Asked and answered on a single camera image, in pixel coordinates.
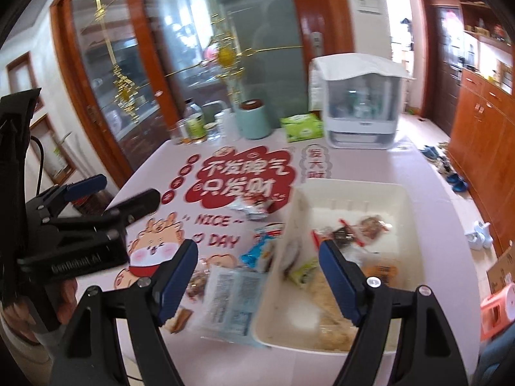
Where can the white countertop storage cabinet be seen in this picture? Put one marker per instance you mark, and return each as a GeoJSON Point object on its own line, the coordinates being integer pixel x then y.
{"type": "Point", "coordinates": [358, 104]}

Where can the green tissue box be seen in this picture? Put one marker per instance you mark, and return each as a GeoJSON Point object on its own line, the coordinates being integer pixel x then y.
{"type": "Point", "coordinates": [301, 128]}

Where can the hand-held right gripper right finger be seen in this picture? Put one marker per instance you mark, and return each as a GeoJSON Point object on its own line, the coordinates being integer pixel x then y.
{"type": "Point", "coordinates": [340, 285]}

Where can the dark packet with yellow label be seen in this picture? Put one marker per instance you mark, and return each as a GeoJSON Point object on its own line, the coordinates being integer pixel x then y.
{"type": "Point", "coordinates": [345, 236]}

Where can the glossy wooden door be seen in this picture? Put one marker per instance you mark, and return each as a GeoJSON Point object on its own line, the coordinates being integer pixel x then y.
{"type": "Point", "coordinates": [322, 4]}

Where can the wooden wall cabinet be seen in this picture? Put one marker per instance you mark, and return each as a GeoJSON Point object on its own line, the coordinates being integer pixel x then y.
{"type": "Point", "coordinates": [483, 128]}

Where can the cardboard box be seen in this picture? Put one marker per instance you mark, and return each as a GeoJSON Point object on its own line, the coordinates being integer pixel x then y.
{"type": "Point", "coordinates": [501, 269]}

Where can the teal canister with brown lid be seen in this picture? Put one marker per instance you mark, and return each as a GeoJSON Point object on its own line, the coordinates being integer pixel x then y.
{"type": "Point", "coordinates": [253, 122]}

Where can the white wall switch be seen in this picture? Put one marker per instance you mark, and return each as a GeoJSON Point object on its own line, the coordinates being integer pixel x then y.
{"type": "Point", "coordinates": [368, 3]}

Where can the large light blue packet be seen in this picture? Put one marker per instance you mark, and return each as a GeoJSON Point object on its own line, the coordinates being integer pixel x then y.
{"type": "Point", "coordinates": [233, 303]}

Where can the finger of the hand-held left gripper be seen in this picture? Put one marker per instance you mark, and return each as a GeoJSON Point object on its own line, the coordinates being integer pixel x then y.
{"type": "Point", "coordinates": [84, 187]}
{"type": "Point", "coordinates": [132, 208]}

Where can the small glass jar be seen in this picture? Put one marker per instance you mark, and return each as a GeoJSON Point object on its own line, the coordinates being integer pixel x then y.
{"type": "Point", "coordinates": [211, 130]}

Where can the pink plastic stool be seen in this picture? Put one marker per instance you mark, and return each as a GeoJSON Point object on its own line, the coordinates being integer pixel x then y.
{"type": "Point", "coordinates": [499, 311]}

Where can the person's left forearm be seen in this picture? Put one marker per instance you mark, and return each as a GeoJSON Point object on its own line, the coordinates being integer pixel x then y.
{"type": "Point", "coordinates": [24, 360]}

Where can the clear plastic bottle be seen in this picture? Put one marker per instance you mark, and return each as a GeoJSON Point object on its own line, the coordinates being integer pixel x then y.
{"type": "Point", "coordinates": [193, 109]}

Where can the dark entry door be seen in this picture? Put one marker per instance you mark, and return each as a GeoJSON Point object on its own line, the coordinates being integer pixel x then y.
{"type": "Point", "coordinates": [440, 60]}

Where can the crumpled silver white packet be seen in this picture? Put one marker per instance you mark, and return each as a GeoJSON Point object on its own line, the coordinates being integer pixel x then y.
{"type": "Point", "coordinates": [249, 206]}

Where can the person's left hand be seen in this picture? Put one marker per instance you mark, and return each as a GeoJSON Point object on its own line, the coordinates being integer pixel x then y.
{"type": "Point", "coordinates": [66, 295]}

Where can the small blue snack packet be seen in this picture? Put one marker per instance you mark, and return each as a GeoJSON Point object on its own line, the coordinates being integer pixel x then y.
{"type": "Point", "coordinates": [257, 252]}

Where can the white squeeze bottle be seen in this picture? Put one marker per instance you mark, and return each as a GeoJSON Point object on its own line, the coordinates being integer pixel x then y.
{"type": "Point", "coordinates": [225, 122]}

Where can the light blue shoe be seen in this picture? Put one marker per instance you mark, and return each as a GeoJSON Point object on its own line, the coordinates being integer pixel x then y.
{"type": "Point", "coordinates": [430, 152]}

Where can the glass door with gold ornament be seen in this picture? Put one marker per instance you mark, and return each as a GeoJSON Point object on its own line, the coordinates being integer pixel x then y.
{"type": "Point", "coordinates": [161, 48]}

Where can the clear puff packet green corner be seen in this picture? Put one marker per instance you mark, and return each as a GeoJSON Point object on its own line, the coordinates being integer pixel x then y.
{"type": "Point", "coordinates": [302, 274]}

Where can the white shoe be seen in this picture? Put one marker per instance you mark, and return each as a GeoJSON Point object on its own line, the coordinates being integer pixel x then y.
{"type": "Point", "coordinates": [476, 242]}
{"type": "Point", "coordinates": [481, 229]}

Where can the wooden framed window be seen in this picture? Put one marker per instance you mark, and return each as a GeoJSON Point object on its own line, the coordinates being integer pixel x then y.
{"type": "Point", "coordinates": [54, 148]}

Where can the clear bottle green label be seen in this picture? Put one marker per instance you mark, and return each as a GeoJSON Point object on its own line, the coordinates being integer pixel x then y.
{"type": "Point", "coordinates": [197, 128]}

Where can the brown nut snack packet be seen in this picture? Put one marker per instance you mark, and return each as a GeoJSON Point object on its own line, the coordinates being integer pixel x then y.
{"type": "Point", "coordinates": [197, 282]}

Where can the blue chair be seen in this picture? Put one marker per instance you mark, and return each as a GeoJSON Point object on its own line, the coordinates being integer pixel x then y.
{"type": "Point", "coordinates": [497, 362]}

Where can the blue slipper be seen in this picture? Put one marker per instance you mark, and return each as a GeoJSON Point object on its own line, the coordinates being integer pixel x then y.
{"type": "Point", "coordinates": [452, 178]}
{"type": "Point", "coordinates": [460, 186]}

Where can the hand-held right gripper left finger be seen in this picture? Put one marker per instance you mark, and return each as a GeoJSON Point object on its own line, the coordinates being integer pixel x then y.
{"type": "Point", "coordinates": [177, 285]}

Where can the white plastic bin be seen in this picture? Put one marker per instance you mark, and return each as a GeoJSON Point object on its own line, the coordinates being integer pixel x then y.
{"type": "Point", "coordinates": [402, 225]}

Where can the bread packet with orange label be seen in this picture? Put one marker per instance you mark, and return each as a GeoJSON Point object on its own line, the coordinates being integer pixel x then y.
{"type": "Point", "coordinates": [381, 272]}

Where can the pink printed tablecloth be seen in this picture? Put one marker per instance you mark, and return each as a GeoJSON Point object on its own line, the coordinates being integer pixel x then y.
{"type": "Point", "coordinates": [281, 165]}

